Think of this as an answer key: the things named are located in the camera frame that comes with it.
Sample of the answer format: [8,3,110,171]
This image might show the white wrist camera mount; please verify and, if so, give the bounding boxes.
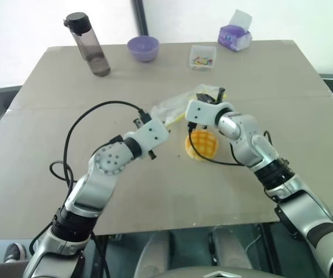
[185,99,235,127]
[123,118,170,159]

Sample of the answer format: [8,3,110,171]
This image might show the orange waffle-pattern snack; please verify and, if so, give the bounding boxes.
[184,129,220,161]

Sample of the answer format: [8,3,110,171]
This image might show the clear plastic bag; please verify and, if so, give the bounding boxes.
[149,83,228,129]

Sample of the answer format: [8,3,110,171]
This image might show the dark sneaker with white sole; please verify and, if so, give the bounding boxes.
[3,242,28,264]

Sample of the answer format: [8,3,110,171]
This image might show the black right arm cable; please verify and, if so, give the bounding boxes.
[187,122,272,167]

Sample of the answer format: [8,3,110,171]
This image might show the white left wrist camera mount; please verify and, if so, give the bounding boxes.
[123,118,170,159]

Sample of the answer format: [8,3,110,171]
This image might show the purple plastic bowl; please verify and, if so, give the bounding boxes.
[126,35,160,63]

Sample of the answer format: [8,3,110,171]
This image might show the dark bottle with black cap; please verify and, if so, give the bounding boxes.
[63,12,111,78]

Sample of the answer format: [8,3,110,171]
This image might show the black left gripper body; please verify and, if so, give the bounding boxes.
[133,115,157,162]

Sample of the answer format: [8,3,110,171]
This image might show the dark rounded robot torso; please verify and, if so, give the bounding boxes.
[157,265,279,278]

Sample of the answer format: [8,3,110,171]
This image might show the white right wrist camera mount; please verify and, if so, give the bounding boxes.
[185,99,235,127]

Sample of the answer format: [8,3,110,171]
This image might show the clear box of colourful bits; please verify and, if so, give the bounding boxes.
[187,45,217,72]

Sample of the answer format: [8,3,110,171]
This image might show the purple tissue pack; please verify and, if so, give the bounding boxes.
[217,9,253,52]

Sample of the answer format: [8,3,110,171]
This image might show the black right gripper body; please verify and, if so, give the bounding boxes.
[195,92,217,105]

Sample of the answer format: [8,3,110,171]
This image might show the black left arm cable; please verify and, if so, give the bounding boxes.
[49,100,153,189]

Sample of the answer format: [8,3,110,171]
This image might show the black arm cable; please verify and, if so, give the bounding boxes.
[187,122,272,167]
[49,100,153,189]

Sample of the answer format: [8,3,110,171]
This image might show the grey rounded robot leg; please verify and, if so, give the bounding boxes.
[212,227,253,269]
[133,231,171,278]

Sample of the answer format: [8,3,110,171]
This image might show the black vertical post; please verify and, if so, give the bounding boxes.
[133,0,150,37]

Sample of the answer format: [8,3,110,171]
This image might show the brown cardboard table cover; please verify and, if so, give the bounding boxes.
[0,39,333,240]

